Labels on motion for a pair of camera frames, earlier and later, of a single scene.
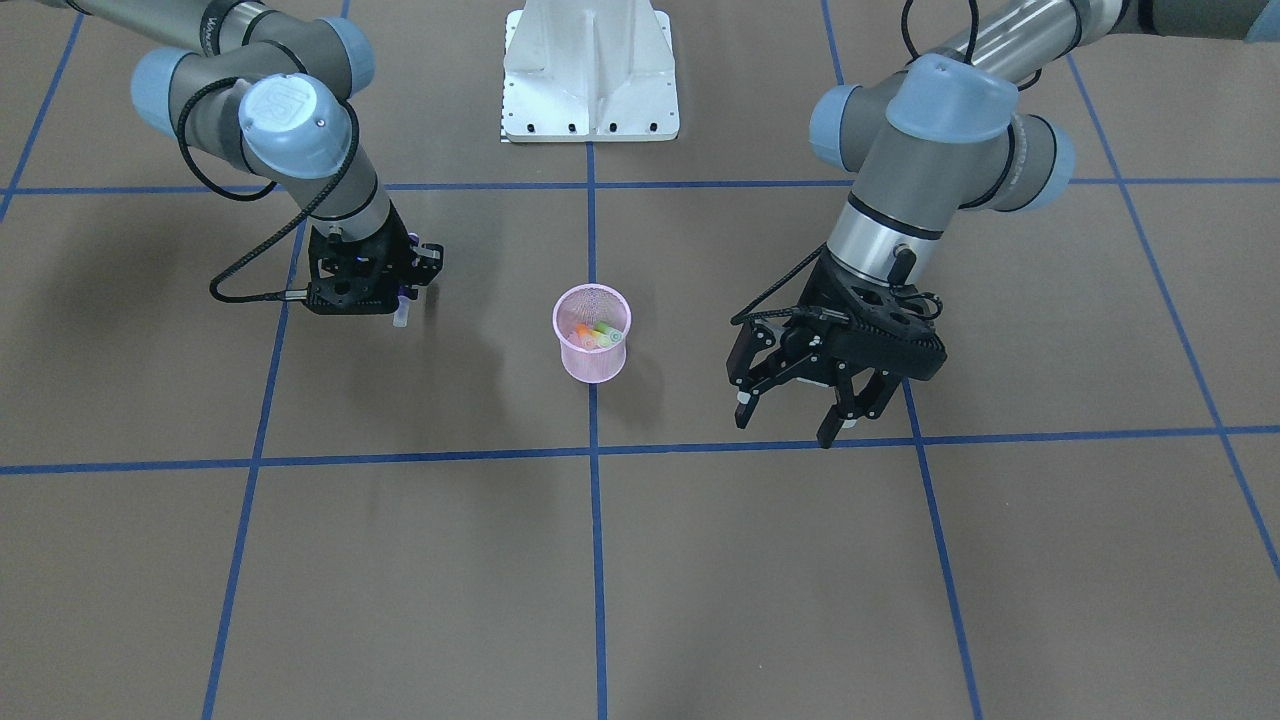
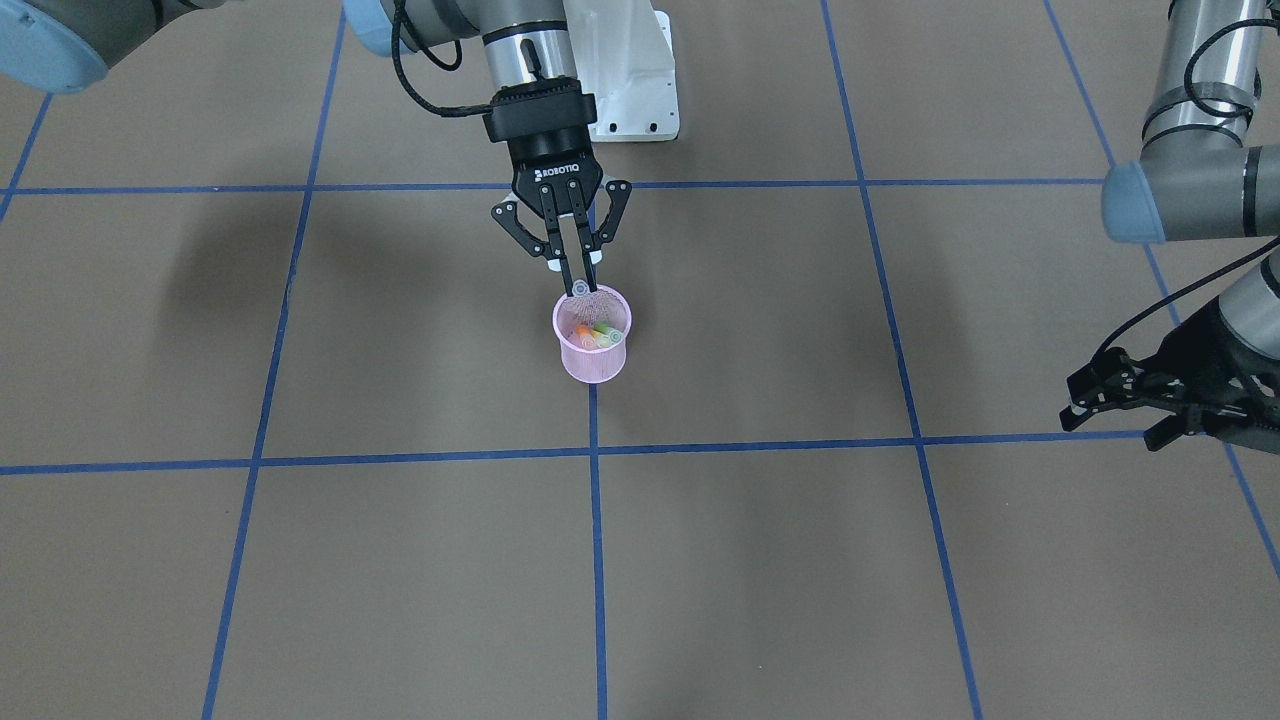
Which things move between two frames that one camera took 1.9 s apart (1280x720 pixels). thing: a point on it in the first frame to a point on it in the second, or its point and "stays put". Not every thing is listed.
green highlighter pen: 614,335 stays put
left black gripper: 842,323 to 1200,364
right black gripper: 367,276 to 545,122
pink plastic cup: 592,322 stays put
